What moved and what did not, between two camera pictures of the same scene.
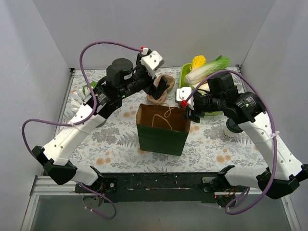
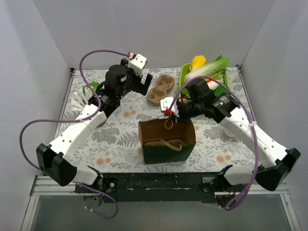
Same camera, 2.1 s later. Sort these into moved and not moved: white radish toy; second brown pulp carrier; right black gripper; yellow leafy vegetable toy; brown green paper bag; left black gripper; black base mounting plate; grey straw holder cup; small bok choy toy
Moved: brown green paper bag; right black gripper; white radish toy; left black gripper
Not moved: grey straw holder cup; yellow leafy vegetable toy; small bok choy toy; second brown pulp carrier; black base mounting plate
